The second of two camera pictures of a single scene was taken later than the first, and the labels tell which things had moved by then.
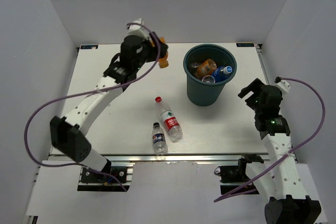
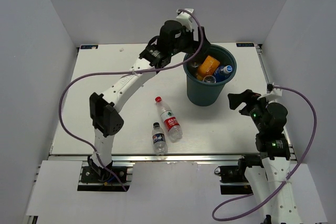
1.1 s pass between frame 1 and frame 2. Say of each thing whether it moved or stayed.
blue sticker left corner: stayed
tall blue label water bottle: stayed
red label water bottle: stayed
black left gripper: moved
